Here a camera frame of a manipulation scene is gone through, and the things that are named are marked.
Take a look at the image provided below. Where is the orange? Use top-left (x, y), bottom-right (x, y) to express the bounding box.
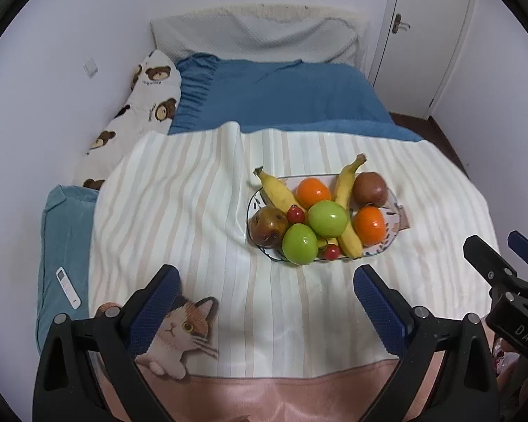
top-left (296, 177), bottom-right (332, 210)
top-left (353, 206), bottom-right (386, 247)

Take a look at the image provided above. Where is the long yellow banana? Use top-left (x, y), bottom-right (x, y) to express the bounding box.
top-left (335, 153), bottom-right (366, 259)

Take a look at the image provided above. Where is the bruised brown red apple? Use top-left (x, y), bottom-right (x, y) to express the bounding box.
top-left (248, 206), bottom-right (290, 249)

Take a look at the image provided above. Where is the red cherry tomato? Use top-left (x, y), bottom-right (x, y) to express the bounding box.
top-left (322, 244), bottom-right (341, 261)
top-left (286, 205), bottom-right (306, 224)

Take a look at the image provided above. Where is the green apple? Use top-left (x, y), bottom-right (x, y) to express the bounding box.
top-left (307, 200), bottom-right (349, 238)
top-left (282, 223), bottom-right (319, 265)

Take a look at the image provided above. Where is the small yellow banana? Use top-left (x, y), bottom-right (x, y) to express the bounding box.
top-left (253, 167), bottom-right (306, 213)

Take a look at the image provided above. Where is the white remote control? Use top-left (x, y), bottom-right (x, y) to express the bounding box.
top-left (56, 267), bottom-right (82, 309)

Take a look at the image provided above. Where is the teal blue pillow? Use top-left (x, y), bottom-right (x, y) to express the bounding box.
top-left (35, 186), bottom-right (98, 350)

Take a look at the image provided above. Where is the striped cream blanket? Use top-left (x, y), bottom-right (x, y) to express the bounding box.
top-left (88, 123), bottom-right (497, 421)

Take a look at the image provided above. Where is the floral white oval plate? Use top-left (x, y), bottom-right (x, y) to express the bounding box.
top-left (246, 173), bottom-right (409, 264)

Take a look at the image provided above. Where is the bear print pillow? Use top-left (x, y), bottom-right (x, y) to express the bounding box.
top-left (73, 50), bottom-right (182, 190)

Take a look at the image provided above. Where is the blue bed sheet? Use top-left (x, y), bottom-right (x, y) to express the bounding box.
top-left (170, 53), bottom-right (421, 142)

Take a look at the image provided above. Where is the white door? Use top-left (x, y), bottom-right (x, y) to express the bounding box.
top-left (374, 0), bottom-right (471, 118)

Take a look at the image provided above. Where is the grey quilted pillow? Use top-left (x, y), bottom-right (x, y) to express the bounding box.
top-left (150, 4), bottom-right (370, 70)

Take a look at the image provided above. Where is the metal door handle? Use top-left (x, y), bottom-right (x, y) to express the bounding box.
top-left (391, 13), bottom-right (411, 33)

